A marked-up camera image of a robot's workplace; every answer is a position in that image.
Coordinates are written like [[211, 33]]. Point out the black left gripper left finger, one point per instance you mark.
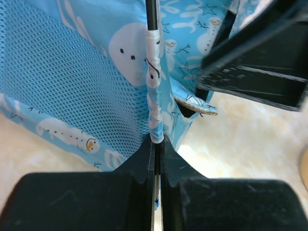
[[119, 200]]

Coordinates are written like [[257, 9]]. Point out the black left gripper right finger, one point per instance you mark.
[[193, 202]]

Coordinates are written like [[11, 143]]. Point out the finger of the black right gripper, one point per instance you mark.
[[267, 61]]

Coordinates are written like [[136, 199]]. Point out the blue patterned tent mat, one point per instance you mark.
[[190, 101]]

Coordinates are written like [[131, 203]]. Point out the blue patterned pet tent fabric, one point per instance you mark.
[[88, 76]]

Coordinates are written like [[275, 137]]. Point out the thin black tent pole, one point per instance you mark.
[[151, 13]]

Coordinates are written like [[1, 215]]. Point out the orange round lid jar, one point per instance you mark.
[[303, 167]]

